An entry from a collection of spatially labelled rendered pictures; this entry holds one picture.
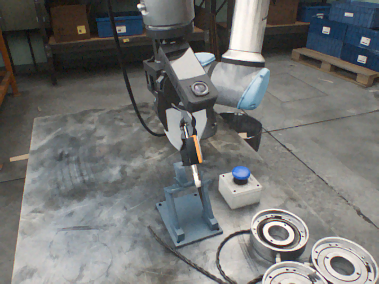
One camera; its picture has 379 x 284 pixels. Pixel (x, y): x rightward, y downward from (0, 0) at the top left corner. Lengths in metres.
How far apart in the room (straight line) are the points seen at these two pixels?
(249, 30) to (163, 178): 0.42
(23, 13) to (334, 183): 3.50
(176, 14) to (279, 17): 4.20
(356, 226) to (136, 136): 1.39
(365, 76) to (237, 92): 3.26
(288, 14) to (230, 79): 3.90
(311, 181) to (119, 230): 1.69
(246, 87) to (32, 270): 0.61
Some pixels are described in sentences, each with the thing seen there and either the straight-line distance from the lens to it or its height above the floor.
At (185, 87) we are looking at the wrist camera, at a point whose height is 1.12.
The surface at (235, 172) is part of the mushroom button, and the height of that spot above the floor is 0.87.
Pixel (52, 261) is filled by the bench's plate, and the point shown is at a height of 0.80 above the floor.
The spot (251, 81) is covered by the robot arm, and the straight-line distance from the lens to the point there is 0.82.
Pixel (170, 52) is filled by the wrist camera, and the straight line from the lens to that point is 0.47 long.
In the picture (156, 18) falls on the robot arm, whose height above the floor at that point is 1.20.
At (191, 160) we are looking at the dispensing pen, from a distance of 0.53.
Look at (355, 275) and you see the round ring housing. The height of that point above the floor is 0.83.
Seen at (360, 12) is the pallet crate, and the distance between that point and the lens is 4.27.
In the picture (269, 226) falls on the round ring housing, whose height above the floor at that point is 0.83.
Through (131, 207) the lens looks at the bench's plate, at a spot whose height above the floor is 0.80.
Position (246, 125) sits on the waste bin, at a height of 0.36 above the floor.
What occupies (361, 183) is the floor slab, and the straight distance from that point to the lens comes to 2.33.
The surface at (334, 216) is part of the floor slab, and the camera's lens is 1.99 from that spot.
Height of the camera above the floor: 1.28
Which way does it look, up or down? 31 degrees down
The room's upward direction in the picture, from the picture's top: straight up
